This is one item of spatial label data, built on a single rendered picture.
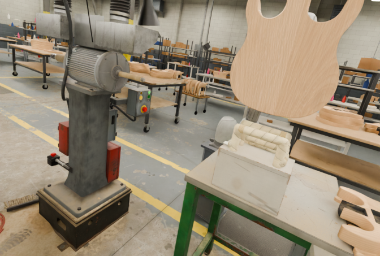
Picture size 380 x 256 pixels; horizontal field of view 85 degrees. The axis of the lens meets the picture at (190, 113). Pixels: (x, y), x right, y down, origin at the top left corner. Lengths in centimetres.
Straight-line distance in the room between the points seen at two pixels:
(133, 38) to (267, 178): 86
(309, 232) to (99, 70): 126
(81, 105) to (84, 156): 37
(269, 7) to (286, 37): 1182
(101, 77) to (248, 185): 101
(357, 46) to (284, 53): 1133
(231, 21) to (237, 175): 1235
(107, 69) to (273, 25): 96
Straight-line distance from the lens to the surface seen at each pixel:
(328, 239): 92
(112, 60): 140
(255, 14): 83
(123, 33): 116
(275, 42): 80
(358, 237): 91
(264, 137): 80
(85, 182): 181
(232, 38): 1279
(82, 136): 164
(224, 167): 87
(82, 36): 157
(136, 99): 159
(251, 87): 81
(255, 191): 87
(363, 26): 1223
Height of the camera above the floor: 144
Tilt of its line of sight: 16 degrees down
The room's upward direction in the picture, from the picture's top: 10 degrees clockwise
